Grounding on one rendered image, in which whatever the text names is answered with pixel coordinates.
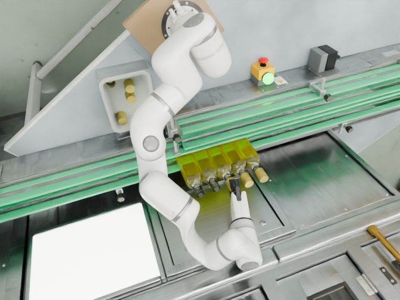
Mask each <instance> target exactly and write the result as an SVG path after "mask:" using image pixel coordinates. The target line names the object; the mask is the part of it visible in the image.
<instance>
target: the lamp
mask: <svg viewBox="0 0 400 300"><path fill-rule="evenodd" d="M261 80H262V81H263V82H264V83H265V84H267V85H269V84H271V83H272V82H273V80H274V76H273V75H272V74H271V73H270V72H266V73H264V74H263V75H262V78H261Z"/></svg>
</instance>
